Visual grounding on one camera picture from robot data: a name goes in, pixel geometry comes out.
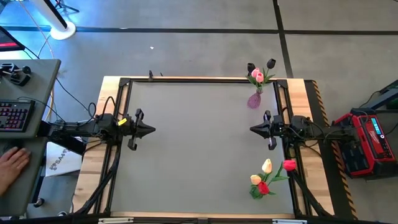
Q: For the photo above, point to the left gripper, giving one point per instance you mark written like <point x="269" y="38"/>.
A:
<point x="130" y="127"/>

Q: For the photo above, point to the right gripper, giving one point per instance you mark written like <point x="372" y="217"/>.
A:
<point x="280" y="129"/>

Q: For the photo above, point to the cream artificial tulip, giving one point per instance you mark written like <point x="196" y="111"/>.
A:
<point x="256" y="179"/>
<point x="266" y="165"/>

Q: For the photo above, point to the red artificial tulip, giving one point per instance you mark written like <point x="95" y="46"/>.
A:
<point x="289" y="165"/>
<point x="263" y="188"/>

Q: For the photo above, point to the pink artificial tulip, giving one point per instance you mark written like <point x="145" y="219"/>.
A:
<point x="260" y="77"/>
<point x="255" y="72"/>

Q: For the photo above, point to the black artificial tulip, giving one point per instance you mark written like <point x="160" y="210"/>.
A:
<point x="250" y="67"/>
<point x="271" y="63"/>

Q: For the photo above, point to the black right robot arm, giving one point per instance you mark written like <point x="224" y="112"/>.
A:
<point x="326" y="133"/>

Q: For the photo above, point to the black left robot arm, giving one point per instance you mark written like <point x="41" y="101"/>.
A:
<point x="81" y="129"/>

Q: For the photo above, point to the purple glass vase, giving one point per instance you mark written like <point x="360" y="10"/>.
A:
<point x="254" y="101"/>

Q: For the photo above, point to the green glass vase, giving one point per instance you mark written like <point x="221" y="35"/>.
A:
<point x="254" y="193"/>

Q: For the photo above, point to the yellow tag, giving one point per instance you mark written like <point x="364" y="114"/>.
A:
<point x="122" y="121"/>

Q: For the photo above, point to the grey table mat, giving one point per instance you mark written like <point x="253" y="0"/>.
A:
<point x="202" y="149"/>

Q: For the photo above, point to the black desk crossbar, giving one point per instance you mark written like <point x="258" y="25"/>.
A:
<point x="66" y="144"/>

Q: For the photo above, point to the white printed paper sheet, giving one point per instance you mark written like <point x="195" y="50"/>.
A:
<point x="60" y="160"/>

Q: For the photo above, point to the black beam with hazard stripe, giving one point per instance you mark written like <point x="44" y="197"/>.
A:
<point x="335" y="186"/>

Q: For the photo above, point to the red black power unit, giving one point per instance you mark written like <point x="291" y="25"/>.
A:
<point x="363" y="149"/>

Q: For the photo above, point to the grey desk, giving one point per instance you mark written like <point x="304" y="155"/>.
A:
<point x="37" y="81"/>

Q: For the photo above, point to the white stand with round base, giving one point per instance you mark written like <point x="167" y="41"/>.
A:
<point x="62" y="31"/>

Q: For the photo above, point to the black caster wheel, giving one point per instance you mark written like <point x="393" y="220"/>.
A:
<point x="38" y="203"/>

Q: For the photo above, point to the black backlit keyboard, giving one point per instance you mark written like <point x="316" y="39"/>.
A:
<point x="15" y="115"/>

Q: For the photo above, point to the dark equipment case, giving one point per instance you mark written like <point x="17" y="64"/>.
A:
<point x="392" y="93"/>

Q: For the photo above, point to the person's hand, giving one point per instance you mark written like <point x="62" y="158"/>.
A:
<point x="11" y="166"/>

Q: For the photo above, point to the black tripod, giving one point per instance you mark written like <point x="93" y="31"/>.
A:
<point x="63" y="4"/>

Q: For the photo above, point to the dark monitor with red strip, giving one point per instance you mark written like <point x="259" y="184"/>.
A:
<point x="7" y="40"/>

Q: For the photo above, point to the small black frame clamp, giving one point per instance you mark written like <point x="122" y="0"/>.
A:
<point x="150" y="75"/>

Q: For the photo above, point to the black metal table frame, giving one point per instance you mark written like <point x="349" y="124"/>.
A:
<point x="202" y="80"/>

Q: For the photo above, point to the silver metal bracket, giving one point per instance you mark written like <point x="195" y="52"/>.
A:
<point x="289" y="221"/>
<point x="115" y="220"/>

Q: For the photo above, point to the black clamp mount device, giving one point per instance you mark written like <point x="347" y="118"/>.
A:
<point x="17" y="74"/>

